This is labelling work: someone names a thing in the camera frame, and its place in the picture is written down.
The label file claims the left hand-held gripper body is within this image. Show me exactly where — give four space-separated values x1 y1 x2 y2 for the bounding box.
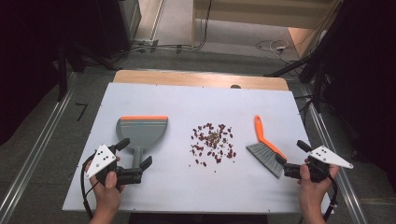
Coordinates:
84 144 144 188

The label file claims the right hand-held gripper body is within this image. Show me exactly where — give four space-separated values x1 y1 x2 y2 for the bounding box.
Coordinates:
282 145 355 184

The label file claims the orange brush with grey bristles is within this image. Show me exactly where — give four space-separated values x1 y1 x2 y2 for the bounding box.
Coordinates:
246 115 289 179

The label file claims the grey dustpan with orange edge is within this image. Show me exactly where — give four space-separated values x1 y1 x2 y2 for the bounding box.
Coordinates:
115 115 169 171

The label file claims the pile of red beans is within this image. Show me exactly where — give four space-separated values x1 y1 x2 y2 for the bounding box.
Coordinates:
189 122 238 168

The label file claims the person's left hand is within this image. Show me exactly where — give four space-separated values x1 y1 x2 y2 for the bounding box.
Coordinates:
89 155 126 213

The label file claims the person's right hand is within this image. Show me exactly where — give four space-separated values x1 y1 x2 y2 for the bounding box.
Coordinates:
296 158 341 217

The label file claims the person's dark clothing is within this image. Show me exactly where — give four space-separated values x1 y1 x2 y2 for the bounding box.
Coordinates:
128 212 269 224

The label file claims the white board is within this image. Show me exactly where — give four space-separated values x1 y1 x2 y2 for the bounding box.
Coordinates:
61 81 332 216

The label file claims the wooden table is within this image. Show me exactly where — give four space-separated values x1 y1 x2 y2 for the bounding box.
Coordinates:
112 69 290 92

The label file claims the black curtain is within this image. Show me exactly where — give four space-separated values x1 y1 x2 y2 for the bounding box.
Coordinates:
264 0 396 176
0 0 131 147

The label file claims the orange wooden panel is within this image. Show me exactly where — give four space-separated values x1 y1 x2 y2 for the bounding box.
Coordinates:
287 26 323 60

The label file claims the beige wooden furniture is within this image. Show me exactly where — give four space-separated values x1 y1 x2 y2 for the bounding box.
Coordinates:
191 0 344 32

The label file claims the aluminium floor rail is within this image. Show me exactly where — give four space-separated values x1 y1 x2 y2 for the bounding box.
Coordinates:
0 72 79 224
297 81 370 224

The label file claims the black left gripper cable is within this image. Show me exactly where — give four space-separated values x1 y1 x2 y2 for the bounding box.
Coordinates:
79 150 98 220

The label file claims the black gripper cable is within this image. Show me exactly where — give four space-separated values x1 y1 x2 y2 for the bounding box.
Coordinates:
322 173 340 222
79 150 98 220

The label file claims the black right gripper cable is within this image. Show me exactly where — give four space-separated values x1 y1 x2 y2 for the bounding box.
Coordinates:
322 173 340 222

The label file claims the white floor cable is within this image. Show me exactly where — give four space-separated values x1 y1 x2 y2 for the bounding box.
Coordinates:
255 38 292 62

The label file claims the black hanging cable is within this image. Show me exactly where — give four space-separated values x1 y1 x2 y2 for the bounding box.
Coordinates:
194 0 214 51

